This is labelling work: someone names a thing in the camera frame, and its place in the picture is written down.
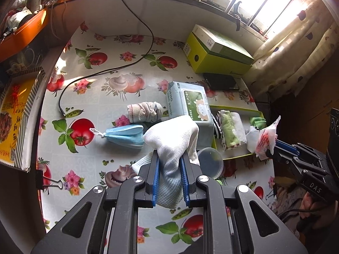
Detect thin black cable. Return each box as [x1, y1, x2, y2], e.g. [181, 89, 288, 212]
[275, 208, 322, 224]

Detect black curved hook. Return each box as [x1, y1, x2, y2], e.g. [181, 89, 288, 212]
[233, 1, 244, 32]

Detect orange box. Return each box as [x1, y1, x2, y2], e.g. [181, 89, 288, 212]
[0, 8, 50, 63]

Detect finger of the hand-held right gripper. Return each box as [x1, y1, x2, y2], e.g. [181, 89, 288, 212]
[266, 148, 328, 184]
[275, 139, 329, 175]

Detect white cable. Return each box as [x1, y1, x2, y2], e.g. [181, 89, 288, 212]
[138, 0, 148, 32]

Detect small white cloth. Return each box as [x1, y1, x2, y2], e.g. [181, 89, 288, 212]
[246, 126, 262, 153]

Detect white waffle cloth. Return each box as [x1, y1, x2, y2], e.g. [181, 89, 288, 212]
[130, 115, 200, 208]

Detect round plastic lid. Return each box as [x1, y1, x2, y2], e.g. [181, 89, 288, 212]
[197, 148, 224, 179]

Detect wet wipes pack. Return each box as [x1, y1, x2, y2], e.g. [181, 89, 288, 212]
[165, 81, 215, 141]

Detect black box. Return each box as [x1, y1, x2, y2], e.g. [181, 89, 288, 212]
[203, 73, 240, 91]

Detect blue face mask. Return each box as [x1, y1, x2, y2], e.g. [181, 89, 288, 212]
[89, 124, 146, 149]

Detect green flat box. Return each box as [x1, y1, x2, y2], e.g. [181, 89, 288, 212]
[192, 24, 255, 65]

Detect black power cable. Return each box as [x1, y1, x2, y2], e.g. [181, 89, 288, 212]
[59, 0, 154, 117]

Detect green microfiber towel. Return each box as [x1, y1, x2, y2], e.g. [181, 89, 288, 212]
[221, 111, 239, 149]

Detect beige rolled socks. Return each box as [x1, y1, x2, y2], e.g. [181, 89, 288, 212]
[127, 101, 165, 124]

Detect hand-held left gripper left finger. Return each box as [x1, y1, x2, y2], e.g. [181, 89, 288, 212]
[30, 149, 161, 254]

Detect person's right hand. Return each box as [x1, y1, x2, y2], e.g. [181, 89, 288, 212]
[301, 190, 330, 213]

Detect red printed plastic packet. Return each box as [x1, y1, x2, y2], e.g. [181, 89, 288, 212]
[256, 116, 279, 161]

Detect light green cloth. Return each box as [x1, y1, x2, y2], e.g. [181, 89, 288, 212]
[250, 116, 267, 129]

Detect yellow-green cardboard box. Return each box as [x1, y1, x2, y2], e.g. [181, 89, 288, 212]
[184, 32, 253, 78]

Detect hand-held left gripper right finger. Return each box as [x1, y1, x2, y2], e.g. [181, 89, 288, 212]
[179, 151, 309, 254]

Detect floral plastic tablecloth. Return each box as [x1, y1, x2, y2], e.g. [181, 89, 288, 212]
[37, 21, 276, 254]

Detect cream dotted curtain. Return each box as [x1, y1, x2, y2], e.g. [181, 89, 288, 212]
[244, 0, 339, 99]

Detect yellow-green tray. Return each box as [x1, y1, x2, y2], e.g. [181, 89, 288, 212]
[209, 105, 266, 161]

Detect yellow printed cardboard box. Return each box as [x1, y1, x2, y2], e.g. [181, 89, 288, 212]
[0, 67, 45, 173]

